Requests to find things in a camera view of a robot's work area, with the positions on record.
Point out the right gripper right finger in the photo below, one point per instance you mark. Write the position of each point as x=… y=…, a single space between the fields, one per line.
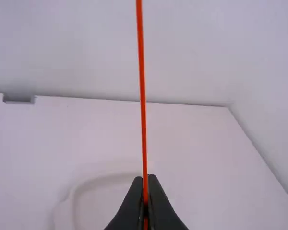
x=162 y=208

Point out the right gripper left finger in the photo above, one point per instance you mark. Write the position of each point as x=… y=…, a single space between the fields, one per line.
x=132 y=206

